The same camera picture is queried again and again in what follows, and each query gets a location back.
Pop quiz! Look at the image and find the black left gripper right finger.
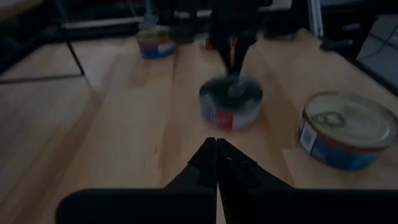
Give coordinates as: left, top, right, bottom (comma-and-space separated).
216, 138, 398, 224

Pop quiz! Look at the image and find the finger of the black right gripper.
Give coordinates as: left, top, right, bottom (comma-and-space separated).
233, 32, 259, 78
213, 33, 233, 76

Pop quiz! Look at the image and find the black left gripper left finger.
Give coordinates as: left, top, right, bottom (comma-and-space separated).
55, 137, 218, 224

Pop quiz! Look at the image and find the white metal post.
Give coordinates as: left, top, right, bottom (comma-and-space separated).
307, 0, 325, 39

